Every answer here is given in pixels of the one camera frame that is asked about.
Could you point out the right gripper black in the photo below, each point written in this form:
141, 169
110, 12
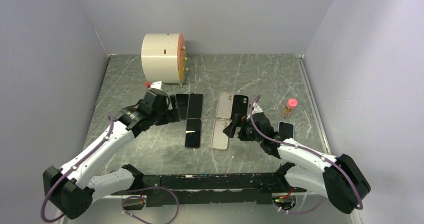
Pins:
230, 130

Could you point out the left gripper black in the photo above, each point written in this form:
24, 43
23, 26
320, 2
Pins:
171, 115

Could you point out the pale pink phone case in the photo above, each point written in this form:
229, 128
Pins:
219, 139

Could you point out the black smartphone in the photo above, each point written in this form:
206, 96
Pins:
195, 106

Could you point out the phone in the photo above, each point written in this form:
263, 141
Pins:
182, 105
193, 133
286, 129

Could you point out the black phone case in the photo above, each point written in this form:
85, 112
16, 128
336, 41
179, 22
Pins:
239, 105

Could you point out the beige phone case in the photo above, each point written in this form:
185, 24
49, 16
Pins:
224, 105

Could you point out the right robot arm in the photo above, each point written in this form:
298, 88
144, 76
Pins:
336, 178

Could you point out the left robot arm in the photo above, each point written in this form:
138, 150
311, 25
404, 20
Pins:
72, 188

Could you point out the phone in blue case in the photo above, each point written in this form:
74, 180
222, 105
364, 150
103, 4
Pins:
286, 129

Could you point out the white cylindrical drum device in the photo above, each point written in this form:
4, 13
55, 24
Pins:
163, 57

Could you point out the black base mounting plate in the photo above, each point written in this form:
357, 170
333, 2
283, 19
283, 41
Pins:
259, 188

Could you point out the pink capped small bottle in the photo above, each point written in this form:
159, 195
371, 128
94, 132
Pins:
291, 104

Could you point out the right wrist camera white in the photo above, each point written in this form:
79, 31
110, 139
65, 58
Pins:
255, 108

